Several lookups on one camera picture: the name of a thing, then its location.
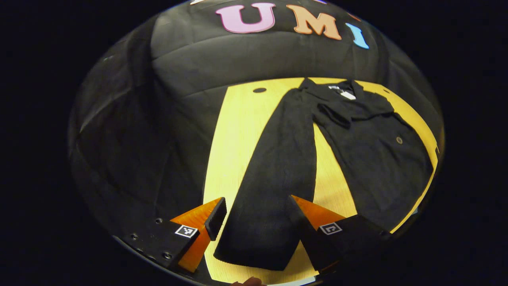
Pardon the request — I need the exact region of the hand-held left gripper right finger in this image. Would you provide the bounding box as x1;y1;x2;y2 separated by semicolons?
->
287;195;393;275

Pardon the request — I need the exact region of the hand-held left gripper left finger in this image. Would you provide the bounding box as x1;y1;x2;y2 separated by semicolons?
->
113;197;228;274

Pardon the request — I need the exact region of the black button-up garment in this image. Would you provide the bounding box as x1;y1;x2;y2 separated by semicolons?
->
214;77;435;272

